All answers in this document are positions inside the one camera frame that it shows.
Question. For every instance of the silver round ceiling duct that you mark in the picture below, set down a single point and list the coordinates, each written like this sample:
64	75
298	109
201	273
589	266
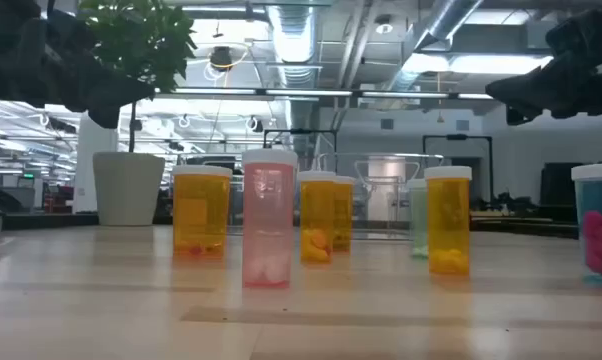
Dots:
293	40

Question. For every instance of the white square pillar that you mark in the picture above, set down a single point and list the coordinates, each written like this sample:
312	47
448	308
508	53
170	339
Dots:
93	170

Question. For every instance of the green leafy plant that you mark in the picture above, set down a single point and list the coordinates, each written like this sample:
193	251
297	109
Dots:
146	40

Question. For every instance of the clear plastic storage bin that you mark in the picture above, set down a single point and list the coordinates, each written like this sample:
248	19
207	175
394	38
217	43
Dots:
41	222

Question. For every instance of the wide amber bottle red pills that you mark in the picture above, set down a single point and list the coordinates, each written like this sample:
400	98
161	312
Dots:
201	210

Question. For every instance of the wooden workbench with equipment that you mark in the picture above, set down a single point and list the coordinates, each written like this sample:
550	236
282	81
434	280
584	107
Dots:
511	210

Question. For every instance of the black metal stand frame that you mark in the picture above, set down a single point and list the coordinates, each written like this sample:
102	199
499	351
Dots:
456	136

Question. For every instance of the teal bottle pink pills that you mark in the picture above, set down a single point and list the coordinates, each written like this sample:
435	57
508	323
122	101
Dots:
601	225

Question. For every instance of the amber pill bottle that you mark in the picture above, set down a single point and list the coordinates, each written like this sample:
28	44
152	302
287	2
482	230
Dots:
344	215

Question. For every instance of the pale green pill bottle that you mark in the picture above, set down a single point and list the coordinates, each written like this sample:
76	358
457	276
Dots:
417	220

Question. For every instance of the silver slanted ceiling duct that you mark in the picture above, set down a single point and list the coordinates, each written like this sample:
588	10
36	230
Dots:
446	20

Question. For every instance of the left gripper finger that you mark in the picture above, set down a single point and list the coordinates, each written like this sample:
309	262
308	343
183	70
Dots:
109	116
116	87

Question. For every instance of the pink pill bottle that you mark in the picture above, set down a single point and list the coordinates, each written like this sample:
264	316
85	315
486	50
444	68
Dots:
269	215

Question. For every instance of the black cabinet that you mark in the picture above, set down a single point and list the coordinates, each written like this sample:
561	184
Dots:
558	190

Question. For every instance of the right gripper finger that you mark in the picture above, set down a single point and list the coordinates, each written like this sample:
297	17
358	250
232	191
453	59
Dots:
518	115
526	90

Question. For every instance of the amber bottle orange pills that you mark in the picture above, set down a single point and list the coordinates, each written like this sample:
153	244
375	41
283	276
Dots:
316	215

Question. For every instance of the amber bottle yellow pills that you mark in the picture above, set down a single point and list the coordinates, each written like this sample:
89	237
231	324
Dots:
448	220

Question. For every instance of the black ceiling camera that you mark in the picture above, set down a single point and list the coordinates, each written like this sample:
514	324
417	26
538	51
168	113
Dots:
221	57

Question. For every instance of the white plant pot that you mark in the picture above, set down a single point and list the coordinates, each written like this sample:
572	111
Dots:
128	190

